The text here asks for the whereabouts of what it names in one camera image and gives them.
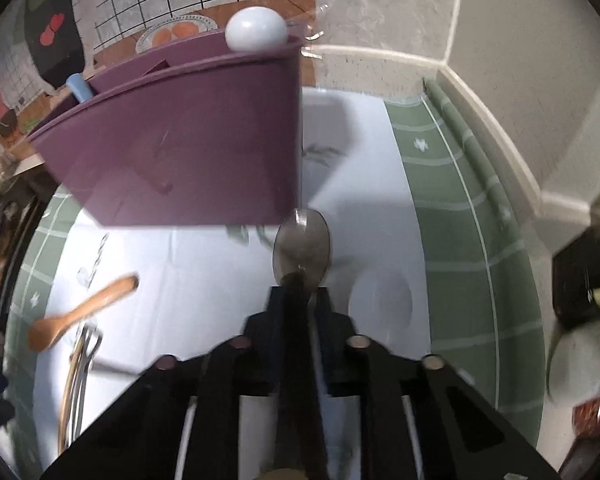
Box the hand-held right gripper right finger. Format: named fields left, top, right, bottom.
left=307, top=285, right=561, bottom=480

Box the red packet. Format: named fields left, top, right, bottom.
left=572, top=392, right=600, bottom=442

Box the white bowl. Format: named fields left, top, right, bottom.
left=545, top=320, right=600, bottom=407

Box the green and white tablecloth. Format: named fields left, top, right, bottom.
left=2, top=87, right=547, bottom=480

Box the dark box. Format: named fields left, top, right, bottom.
left=550, top=220, right=600, bottom=331

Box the metal wire utensil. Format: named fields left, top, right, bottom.
left=57, top=324, right=104, bottom=455

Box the blue utensil handle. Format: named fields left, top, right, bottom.
left=65, top=74, right=94, bottom=104

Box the purple utensil holder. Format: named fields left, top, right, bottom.
left=27, top=35, right=304, bottom=227

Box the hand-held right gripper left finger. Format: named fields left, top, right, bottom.
left=40, top=285, right=294, bottom=480

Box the black gas stove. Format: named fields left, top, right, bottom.
left=0, top=160, right=56, bottom=341

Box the wooden spoon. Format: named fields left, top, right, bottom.
left=27, top=275, right=140, bottom=353

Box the metal spoon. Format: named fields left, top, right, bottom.
left=272, top=208, right=332, bottom=480

